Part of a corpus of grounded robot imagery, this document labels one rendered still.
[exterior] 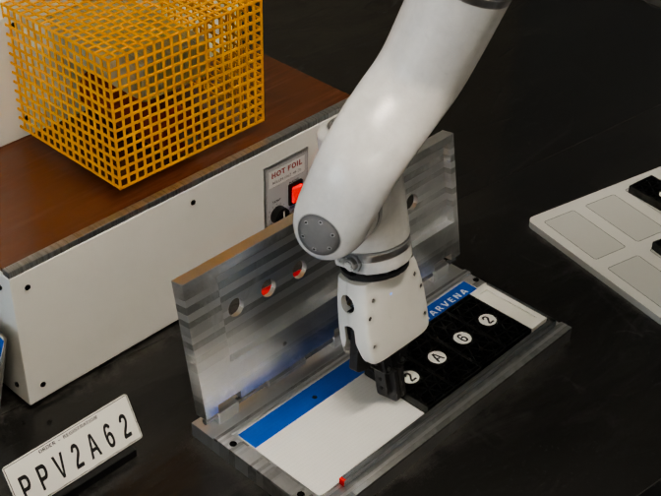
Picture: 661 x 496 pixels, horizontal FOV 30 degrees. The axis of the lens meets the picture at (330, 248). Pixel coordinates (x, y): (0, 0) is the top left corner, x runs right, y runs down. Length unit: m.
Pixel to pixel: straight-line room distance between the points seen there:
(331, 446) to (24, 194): 0.46
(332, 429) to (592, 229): 0.55
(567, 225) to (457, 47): 0.65
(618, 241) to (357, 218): 0.64
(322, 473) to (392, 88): 0.43
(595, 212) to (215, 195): 0.58
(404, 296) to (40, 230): 0.41
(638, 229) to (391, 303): 0.54
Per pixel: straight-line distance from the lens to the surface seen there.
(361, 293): 1.30
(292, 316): 1.43
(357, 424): 1.39
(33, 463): 1.34
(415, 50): 1.16
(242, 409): 1.41
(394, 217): 1.27
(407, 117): 1.16
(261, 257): 1.36
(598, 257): 1.70
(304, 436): 1.38
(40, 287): 1.38
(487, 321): 1.53
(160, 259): 1.49
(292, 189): 1.59
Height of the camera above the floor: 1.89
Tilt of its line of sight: 36 degrees down
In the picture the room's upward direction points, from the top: 1 degrees clockwise
